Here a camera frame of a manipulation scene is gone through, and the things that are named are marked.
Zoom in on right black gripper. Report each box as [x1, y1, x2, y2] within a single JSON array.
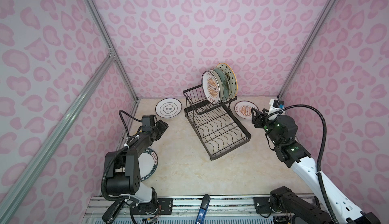
[[251, 107, 284, 147]]

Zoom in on white plate brown ring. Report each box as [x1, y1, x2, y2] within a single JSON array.
[[154, 97, 183, 119]]

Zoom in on light green flower plate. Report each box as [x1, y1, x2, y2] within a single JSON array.
[[213, 68, 230, 102]]

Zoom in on star pattern cartoon plate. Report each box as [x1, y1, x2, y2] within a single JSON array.
[[216, 63, 238, 99]]

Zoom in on orange sunburst plate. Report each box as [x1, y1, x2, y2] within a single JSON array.
[[202, 70, 220, 105], [235, 100, 258, 120]]

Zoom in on cream floral plate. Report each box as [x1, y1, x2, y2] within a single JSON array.
[[210, 70, 225, 103]]

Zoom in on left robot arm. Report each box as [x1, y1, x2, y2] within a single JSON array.
[[101, 115, 168, 224]]

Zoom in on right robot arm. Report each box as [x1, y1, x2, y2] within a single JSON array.
[[251, 105, 380, 224]]

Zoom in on white plate dark green rim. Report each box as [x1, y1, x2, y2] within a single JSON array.
[[138, 148, 159, 181]]

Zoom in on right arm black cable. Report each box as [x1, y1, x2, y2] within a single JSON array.
[[265, 104, 341, 224]]

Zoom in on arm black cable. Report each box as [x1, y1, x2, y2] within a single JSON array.
[[265, 104, 341, 224], [118, 109, 143, 139]]

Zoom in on black wire dish rack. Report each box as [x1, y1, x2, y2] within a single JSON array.
[[183, 85, 251, 161]]

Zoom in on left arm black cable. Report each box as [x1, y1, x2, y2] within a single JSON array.
[[118, 109, 143, 139]]

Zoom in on aluminium mounting rail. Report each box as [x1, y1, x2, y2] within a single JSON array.
[[81, 193, 350, 224]]

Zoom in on blue handled tool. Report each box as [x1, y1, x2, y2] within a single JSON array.
[[195, 194, 211, 224]]

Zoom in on aluminium frame bars left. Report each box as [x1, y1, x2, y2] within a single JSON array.
[[1, 0, 136, 224]]

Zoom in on aluminium frame bar right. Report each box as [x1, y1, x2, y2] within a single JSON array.
[[277, 0, 338, 99]]

